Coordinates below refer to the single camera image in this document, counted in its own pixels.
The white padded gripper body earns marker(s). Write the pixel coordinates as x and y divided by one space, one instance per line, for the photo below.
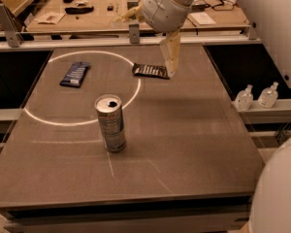
160 11

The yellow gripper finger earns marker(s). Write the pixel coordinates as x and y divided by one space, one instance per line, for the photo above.
170 47
136 12

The blue rxbar blueberry bar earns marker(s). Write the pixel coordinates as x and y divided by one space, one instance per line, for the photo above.
75 75

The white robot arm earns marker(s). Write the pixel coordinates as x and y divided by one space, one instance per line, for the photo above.
271 19

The small black block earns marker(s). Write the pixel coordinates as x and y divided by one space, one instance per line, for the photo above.
110 8

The white paper sheet right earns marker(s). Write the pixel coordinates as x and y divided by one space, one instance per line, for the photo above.
202 18

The black tool on bench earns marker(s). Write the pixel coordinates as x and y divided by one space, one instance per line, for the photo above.
79 10

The wooden back workbench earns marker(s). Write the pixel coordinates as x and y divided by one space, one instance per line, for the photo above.
227 16

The white paper card left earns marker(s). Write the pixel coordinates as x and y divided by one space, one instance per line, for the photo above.
50 18

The silver energy drink can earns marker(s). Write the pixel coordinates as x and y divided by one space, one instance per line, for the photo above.
110 117

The clear bottle left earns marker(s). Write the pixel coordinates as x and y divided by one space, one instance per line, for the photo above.
244 99

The clear bottle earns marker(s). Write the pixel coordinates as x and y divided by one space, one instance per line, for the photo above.
244 99
268 96

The clear bottle right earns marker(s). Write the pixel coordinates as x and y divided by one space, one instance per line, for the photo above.
268 96

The metal side shelf right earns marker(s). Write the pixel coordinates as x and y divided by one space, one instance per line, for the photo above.
280 112

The middle metal bracket post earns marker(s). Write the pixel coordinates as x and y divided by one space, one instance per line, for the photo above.
134 31

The metal bracket post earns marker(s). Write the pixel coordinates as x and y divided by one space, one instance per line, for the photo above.
12 36
250 32
134 31

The right metal bracket post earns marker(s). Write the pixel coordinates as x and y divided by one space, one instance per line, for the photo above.
250 32

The left metal bracket post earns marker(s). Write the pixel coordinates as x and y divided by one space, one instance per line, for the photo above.
12 36

